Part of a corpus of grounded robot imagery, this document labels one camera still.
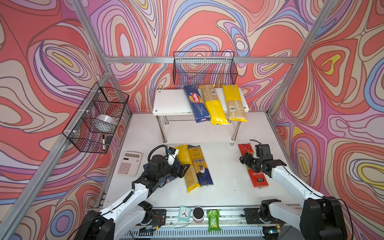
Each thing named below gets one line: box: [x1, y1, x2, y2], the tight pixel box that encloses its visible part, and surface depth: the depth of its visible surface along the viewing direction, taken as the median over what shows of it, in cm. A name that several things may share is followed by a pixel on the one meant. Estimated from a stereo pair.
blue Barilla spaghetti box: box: [183, 84, 211, 123], surface depth 73 cm
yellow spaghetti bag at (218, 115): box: [200, 84, 230, 126], surface depth 75 cm
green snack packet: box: [207, 209, 222, 232], surface depth 73 cm
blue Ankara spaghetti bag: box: [188, 144, 214, 186], surface depth 91 cm
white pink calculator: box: [117, 151, 142, 177], surface depth 92 cm
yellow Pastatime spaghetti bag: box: [174, 144, 201, 193], surface depth 88 cm
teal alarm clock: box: [178, 205, 192, 222], surface depth 75 cm
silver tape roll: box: [96, 114, 118, 126], surface depth 75 cm
